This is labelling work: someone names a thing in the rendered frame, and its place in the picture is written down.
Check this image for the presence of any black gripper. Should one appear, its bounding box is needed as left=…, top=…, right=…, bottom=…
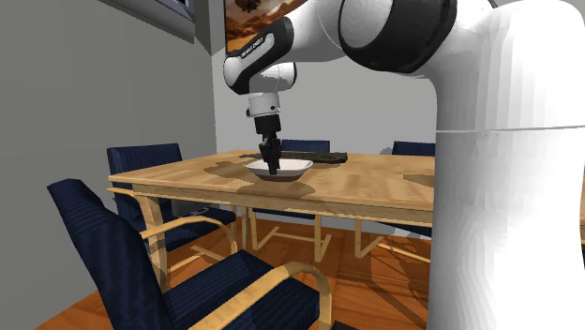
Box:
left=253, top=115, right=282, bottom=176

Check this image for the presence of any navy chair with wooden arms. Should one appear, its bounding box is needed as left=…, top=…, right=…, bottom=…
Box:
left=47, top=177, right=334, bottom=330
left=248, top=139, right=333, bottom=264
left=355, top=140, right=437, bottom=264
left=105, top=142, right=238, bottom=257

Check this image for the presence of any white shallow bowl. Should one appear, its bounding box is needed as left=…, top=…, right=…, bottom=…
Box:
left=245, top=157, right=315, bottom=183

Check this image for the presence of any dark flat tray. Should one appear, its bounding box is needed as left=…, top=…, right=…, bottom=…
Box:
left=238, top=151, right=350, bottom=165

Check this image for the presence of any orange landscape wall picture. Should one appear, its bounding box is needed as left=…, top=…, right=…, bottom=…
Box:
left=223, top=0, right=312, bottom=58

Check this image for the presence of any grey framed wall picture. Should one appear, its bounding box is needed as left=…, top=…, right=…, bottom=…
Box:
left=97, top=0, right=198, bottom=45

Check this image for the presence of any light wooden dining table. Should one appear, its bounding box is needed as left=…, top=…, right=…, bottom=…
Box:
left=107, top=149, right=585, bottom=293

